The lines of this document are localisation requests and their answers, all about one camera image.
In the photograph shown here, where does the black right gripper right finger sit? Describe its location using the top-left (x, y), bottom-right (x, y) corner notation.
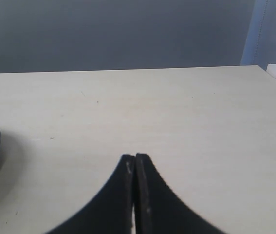
top-left (135, 154), bottom-right (224, 234)

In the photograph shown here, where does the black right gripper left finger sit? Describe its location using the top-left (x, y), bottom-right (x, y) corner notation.
top-left (49, 155), bottom-right (135, 234)

